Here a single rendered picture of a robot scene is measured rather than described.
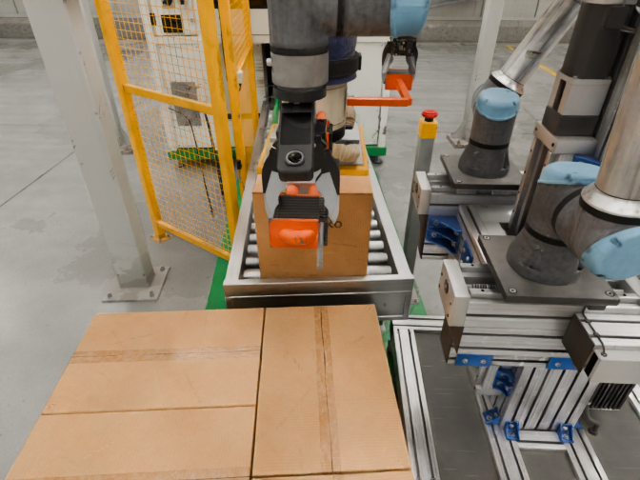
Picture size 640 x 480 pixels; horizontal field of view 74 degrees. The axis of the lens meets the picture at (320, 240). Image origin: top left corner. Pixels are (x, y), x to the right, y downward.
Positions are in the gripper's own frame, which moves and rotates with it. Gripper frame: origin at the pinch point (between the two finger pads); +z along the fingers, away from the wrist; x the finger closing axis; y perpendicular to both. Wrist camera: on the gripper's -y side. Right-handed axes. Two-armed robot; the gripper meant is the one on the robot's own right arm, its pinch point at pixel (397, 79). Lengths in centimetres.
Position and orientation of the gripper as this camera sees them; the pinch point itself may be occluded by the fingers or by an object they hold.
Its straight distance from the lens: 152.9
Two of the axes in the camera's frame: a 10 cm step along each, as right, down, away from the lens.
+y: -0.3, 5.6, -8.3
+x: 10.0, 0.2, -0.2
